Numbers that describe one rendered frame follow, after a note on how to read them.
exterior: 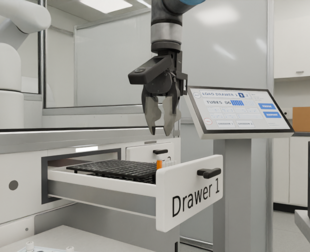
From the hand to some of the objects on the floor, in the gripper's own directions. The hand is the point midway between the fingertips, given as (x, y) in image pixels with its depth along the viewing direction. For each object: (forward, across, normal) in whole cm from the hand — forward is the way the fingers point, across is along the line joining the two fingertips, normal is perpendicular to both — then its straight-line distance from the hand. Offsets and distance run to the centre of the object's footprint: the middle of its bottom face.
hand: (159, 130), depth 68 cm
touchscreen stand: (+100, +6, -90) cm, 135 cm away
